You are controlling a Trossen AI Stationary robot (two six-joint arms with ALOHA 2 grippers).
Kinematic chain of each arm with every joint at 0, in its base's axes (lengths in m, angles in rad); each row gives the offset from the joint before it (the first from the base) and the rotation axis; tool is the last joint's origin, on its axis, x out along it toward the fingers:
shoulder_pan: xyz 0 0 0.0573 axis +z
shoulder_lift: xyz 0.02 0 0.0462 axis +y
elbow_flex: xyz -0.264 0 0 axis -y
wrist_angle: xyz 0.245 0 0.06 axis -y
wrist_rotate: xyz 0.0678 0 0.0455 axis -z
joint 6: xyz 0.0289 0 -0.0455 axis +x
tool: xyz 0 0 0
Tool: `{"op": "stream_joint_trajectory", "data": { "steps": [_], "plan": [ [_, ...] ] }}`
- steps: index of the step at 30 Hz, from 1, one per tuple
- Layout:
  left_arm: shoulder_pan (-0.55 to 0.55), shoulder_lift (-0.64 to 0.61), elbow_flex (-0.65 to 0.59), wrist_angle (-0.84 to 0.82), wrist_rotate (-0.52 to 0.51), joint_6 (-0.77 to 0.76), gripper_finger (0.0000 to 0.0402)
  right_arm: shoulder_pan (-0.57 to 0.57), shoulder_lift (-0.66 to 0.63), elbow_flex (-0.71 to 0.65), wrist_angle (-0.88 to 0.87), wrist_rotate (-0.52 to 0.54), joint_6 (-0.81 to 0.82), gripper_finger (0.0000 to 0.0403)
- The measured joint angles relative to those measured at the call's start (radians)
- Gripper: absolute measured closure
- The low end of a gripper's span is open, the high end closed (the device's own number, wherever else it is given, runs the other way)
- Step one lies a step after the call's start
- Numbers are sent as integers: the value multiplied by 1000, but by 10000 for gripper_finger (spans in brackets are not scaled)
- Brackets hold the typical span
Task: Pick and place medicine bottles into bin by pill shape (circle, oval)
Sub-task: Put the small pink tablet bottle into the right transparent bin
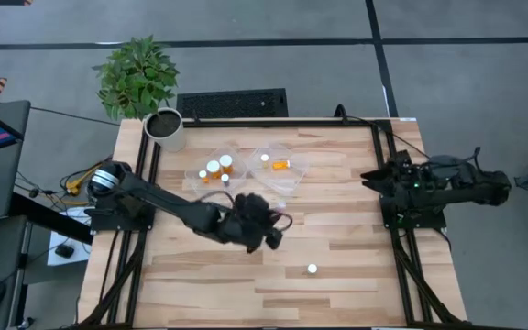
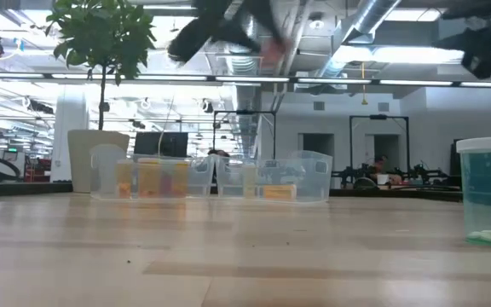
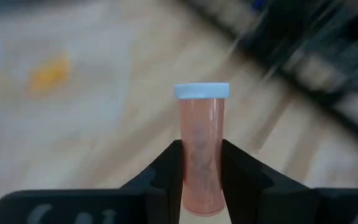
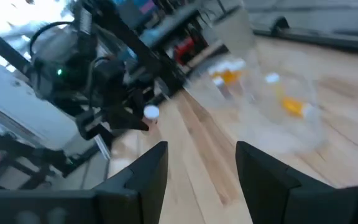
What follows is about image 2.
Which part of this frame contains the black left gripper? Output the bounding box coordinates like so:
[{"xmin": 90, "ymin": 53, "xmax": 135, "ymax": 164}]
[{"xmin": 166, "ymin": 0, "xmax": 292, "ymax": 65}]

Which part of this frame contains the small white ball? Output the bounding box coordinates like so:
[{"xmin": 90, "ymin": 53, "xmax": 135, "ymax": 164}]
[{"xmin": 455, "ymin": 136, "xmax": 491, "ymax": 250}]

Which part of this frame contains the clear plastic bin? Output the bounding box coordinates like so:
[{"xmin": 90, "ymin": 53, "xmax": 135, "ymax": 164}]
[
  {"xmin": 89, "ymin": 143, "xmax": 216, "ymax": 200},
  {"xmin": 214, "ymin": 149, "xmax": 334, "ymax": 204}
]

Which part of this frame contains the long light strip bar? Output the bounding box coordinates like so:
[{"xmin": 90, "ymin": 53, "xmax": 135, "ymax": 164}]
[{"xmin": 0, "ymin": 71, "xmax": 491, "ymax": 89}]

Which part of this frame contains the green potted plant white pot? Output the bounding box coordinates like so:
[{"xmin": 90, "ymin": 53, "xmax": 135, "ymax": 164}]
[{"xmin": 44, "ymin": 0, "xmax": 158, "ymax": 195}]

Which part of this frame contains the black monitor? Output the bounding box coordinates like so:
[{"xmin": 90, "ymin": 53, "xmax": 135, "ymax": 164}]
[{"xmin": 133, "ymin": 131, "xmax": 189, "ymax": 159}]

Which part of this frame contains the black workbench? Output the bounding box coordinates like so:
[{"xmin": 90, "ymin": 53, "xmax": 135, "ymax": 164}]
[{"xmin": 330, "ymin": 182, "xmax": 464, "ymax": 204}]

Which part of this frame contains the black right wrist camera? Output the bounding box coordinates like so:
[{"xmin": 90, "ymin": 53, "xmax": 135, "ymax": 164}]
[{"xmin": 460, "ymin": 50, "xmax": 491, "ymax": 81}]

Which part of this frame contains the silver ventilation duct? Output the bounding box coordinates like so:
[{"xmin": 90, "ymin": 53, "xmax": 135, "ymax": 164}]
[{"xmin": 320, "ymin": 0, "xmax": 403, "ymax": 80}]

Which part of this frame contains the black metal frame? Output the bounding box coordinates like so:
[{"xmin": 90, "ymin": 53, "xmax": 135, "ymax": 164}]
[{"xmin": 349, "ymin": 113, "xmax": 410, "ymax": 171}]

